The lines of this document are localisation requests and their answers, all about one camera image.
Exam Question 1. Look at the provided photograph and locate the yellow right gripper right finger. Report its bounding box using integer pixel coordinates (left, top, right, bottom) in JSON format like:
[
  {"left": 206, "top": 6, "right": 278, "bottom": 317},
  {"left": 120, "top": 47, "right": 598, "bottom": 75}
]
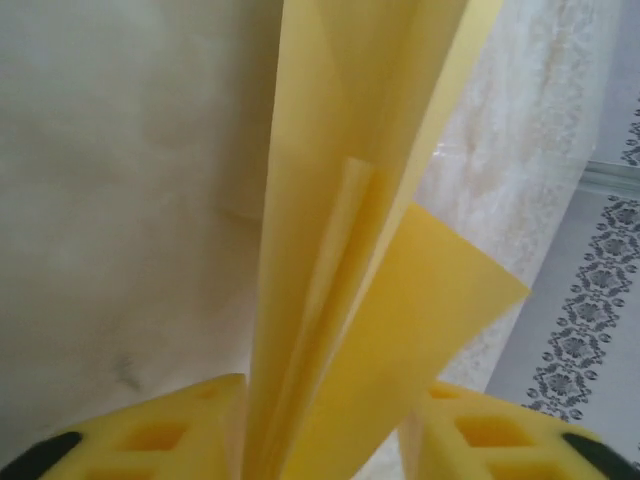
[{"left": 409, "top": 379, "right": 640, "bottom": 480}]

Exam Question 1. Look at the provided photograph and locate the yellow cloth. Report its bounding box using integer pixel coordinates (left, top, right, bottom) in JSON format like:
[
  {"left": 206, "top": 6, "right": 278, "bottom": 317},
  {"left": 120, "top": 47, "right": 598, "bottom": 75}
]
[{"left": 243, "top": 0, "right": 533, "bottom": 480}]

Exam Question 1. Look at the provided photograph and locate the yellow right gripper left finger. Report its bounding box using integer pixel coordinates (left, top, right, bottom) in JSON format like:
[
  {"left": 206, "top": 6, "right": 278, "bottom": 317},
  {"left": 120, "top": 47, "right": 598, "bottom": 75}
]
[{"left": 0, "top": 372, "right": 249, "bottom": 480}]

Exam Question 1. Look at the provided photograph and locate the aluminium frame rail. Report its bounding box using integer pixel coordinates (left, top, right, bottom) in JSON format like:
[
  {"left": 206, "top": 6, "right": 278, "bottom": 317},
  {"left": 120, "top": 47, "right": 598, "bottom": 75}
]
[{"left": 579, "top": 159, "right": 640, "bottom": 195}]

